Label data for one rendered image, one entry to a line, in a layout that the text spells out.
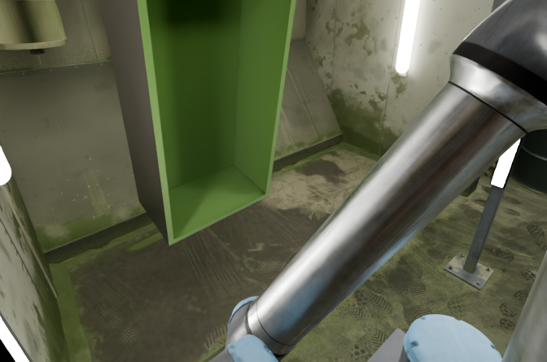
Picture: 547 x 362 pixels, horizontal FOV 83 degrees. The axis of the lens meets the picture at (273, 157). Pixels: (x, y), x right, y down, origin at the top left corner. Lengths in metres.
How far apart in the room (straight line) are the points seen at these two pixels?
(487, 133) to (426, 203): 0.09
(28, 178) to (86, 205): 0.35
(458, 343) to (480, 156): 0.43
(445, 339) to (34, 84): 2.43
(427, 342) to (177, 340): 1.27
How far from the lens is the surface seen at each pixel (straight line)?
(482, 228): 2.04
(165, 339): 1.76
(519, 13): 0.33
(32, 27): 2.16
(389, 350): 0.98
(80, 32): 2.55
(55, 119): 2.43
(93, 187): 2.33
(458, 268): 2.23
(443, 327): 0.72
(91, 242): 2.34
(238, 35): 1.62
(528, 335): 0.38
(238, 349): 0.40
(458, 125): 0.33
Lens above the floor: 1.45
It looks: 27 degrees down
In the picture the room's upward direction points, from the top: 2 degrees counter-clockwise
